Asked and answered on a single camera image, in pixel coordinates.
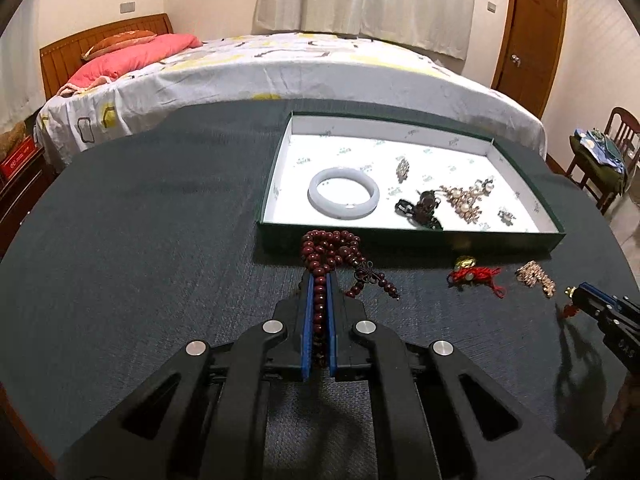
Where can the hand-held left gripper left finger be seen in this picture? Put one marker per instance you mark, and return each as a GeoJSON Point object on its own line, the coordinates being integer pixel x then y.
{"type": "Point", "coordinates": [308, 330]}

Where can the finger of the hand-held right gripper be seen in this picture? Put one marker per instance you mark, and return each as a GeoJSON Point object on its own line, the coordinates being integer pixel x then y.
{"type": "Point", "coordinates": [592, 312]}
{"type": "Point", "coordinates": [595, 291]}

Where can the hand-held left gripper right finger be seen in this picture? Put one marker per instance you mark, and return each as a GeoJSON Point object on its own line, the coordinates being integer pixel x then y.
{"type": "Point", "coordinates": [331, 330]}

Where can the small red tassel charm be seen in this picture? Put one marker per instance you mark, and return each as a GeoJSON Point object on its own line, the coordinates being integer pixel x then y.
{"type": "Point", "coordinates": [569, 309]}

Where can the small silver rhinestone earring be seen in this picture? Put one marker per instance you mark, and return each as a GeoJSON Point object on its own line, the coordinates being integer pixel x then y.
{"type": "Point", "coordinates": [506, 215]}

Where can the white jade bangle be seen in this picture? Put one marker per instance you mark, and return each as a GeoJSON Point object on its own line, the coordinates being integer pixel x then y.
{"type": "Point", "coordinates": [316, 199]}

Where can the pearl and gold brooch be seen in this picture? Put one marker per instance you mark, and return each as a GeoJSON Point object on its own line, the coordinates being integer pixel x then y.
{"type": "Point", "coordinates": [465, 200]}

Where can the silver leaf brooch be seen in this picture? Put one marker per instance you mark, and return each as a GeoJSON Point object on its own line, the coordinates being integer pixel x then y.
{"type": "Point", "coordinates": [402, 169]}

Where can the green box with white lining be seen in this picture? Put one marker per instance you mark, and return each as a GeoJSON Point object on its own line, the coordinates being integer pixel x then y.
{"type": "Point", "coordinates": [350, 150]}

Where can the pile of clothes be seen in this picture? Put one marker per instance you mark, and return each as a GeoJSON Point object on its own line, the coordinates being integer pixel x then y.
{"type": "Point", "coordinates": [597, 160]}

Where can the wooden chair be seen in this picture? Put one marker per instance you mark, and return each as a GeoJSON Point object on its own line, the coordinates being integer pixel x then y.
{"type": "Point", "coordinates": [622, 125]}

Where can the metal door knob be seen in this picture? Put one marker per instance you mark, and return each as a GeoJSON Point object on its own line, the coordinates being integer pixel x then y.
{"type": "Point", "coordinates": [515, 59]}

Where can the bed with patterned sheet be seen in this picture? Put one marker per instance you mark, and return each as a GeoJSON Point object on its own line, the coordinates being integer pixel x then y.
{"type": "Point", "coordinates": [300, 75]}

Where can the wooden door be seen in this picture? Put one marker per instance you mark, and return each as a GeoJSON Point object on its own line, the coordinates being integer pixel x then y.
{"type": "Point", "coordinates": [535, 30]}

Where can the wooden nightstand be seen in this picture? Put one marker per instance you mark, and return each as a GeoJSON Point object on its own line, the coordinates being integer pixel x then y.
{"type": "Point", "coordinates": [20, 200]}

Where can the pink pillow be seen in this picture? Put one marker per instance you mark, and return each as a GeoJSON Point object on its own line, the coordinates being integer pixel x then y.
{"type": "Point", "coordinates": [135, 55]}

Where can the white window curtain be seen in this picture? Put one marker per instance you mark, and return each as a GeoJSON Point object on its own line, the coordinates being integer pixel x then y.
{"type": "Point", "coordinates": [365, 0]}

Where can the red gift box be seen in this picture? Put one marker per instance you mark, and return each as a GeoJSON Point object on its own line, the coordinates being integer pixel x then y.
{"type": "Point", "coordinates": [17, 160]}

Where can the orange embroidered pillow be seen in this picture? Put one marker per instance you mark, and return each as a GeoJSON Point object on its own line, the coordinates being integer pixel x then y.
{"type": "Point", "coordinates": [120, 42]}

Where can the brown teddy bear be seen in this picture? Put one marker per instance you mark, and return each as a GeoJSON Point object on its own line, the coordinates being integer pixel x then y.
{"type": "Point", "coordinates": [11, 137]}

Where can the wooden headboard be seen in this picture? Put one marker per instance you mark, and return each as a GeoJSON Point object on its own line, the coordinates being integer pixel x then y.
{"type": "Point", "coordinates": [65, 55]}

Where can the white side curtain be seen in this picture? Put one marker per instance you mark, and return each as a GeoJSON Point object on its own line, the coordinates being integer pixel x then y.
{"type": "Point", "coordinates": [20, 80]}

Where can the wall outlet above headboard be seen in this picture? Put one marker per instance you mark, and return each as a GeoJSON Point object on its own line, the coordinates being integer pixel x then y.
{"type": "Point", "coordinates": [127, 7]}

